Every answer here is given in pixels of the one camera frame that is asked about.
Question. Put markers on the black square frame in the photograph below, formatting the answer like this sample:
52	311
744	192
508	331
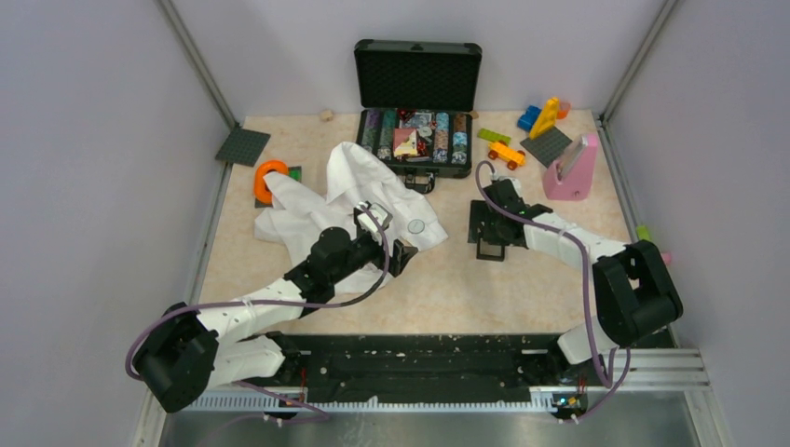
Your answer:
490	251

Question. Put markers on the brown ring brooch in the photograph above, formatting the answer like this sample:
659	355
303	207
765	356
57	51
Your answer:
416	226

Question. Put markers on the black poker chip case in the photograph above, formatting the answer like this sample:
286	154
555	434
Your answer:
417	99

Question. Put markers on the yellow triangular toy block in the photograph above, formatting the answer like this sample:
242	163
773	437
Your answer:
547	118

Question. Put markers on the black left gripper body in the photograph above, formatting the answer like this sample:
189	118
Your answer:
363	251

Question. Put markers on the pink phone stand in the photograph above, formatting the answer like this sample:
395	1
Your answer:
570	176

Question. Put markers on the orange curved toy block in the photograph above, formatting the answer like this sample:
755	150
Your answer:
278	164

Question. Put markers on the green pink toy outside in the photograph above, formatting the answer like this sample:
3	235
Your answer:
643	233

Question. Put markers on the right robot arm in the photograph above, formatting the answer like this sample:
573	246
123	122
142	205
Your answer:
627	290

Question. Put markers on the blue toy brick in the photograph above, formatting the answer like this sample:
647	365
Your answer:
528	119

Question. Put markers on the lime green flat brick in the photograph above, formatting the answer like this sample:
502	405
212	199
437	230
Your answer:
492	136

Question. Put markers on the white shirt garment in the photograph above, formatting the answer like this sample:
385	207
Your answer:
353	175

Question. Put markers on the dark grey baseplate left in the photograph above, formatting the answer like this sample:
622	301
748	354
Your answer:
243	147

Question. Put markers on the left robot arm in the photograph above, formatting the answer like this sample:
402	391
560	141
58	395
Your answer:
194	348

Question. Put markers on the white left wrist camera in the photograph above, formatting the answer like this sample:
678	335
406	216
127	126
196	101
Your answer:
372	217

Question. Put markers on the yellow toy car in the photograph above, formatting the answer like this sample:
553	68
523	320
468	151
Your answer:
514	159

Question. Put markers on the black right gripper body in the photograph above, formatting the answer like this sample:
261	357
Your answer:
492	233

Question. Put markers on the dark grey baseplate right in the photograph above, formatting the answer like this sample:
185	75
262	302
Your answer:
547	147

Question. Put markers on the orange small toy piece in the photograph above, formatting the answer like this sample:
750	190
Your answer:
563	109

